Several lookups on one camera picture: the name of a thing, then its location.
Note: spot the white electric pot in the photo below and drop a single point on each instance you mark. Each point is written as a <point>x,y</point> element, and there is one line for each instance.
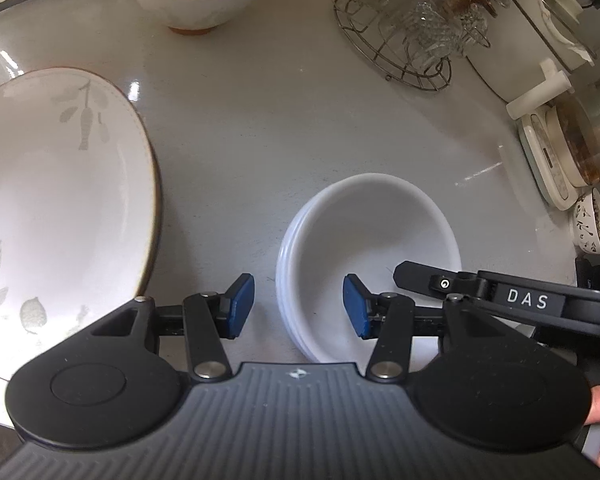
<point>520,60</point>

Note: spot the leaf patterned tea cup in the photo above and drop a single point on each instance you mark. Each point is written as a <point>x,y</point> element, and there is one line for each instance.
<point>590,222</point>

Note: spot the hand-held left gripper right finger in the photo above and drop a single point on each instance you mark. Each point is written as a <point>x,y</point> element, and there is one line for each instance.
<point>359,307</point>

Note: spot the ceramic bowl with brown foot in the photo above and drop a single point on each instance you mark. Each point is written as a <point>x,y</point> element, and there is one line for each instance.
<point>200,10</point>

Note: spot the white ceramic bowl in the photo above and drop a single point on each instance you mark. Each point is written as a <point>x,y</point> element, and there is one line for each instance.
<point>375,240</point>

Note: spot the cluster of clear glass cups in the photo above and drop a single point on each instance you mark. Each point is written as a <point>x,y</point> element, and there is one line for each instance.
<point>430,15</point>

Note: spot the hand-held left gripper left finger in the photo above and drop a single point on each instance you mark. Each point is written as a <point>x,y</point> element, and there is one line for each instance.
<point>239,305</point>

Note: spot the cream kettle base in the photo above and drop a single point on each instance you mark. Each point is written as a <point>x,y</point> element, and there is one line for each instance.
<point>545,160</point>

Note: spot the white leaf print plate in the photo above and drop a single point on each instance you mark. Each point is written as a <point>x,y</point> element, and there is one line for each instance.
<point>55,210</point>

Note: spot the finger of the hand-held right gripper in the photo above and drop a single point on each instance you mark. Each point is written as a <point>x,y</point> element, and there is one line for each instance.
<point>420,275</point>

